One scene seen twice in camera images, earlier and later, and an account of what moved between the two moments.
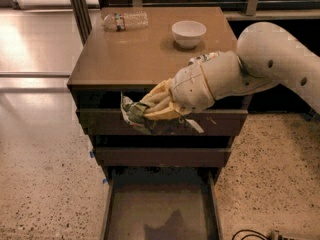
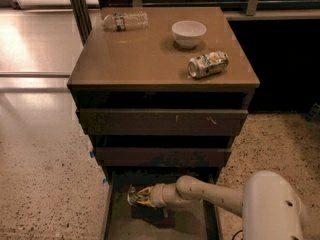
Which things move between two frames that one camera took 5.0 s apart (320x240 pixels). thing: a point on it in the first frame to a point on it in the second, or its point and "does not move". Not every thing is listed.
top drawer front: [110, 122] does not move
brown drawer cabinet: [123, 52] does not move
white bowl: [187, 34] does not move
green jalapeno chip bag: [136, 114] to [132, 195]
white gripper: [190, 88] to [157, 195]
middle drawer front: [163, 156] does not move
